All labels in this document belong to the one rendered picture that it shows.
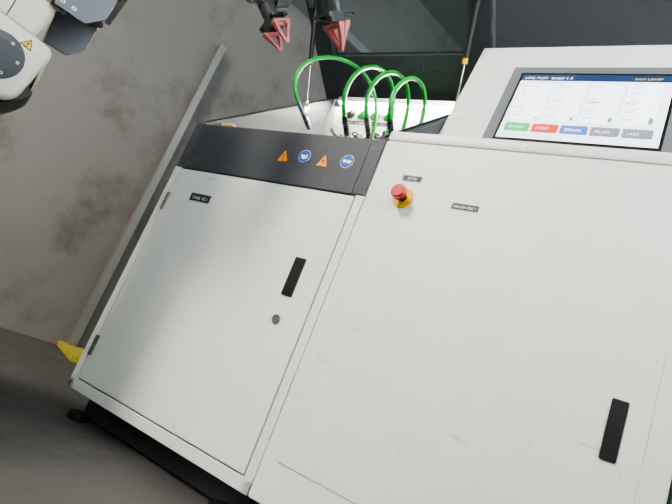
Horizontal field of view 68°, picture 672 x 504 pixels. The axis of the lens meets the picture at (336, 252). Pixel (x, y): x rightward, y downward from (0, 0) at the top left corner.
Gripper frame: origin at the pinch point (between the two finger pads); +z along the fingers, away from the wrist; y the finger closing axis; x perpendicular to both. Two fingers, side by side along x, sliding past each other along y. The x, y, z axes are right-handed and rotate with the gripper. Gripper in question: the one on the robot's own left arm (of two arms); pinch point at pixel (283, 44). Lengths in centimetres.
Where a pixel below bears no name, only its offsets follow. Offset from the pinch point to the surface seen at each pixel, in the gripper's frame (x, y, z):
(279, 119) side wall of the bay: -2.6, 23.3, 16.3
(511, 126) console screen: -25, -49, 59
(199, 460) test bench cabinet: 78, -9, 104
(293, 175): 30, -19, 49
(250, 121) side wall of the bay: 12.4, 18.8, 16.8
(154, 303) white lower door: 68, 14, 65
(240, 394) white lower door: 66, -16, 94
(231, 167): 37, 0, 37
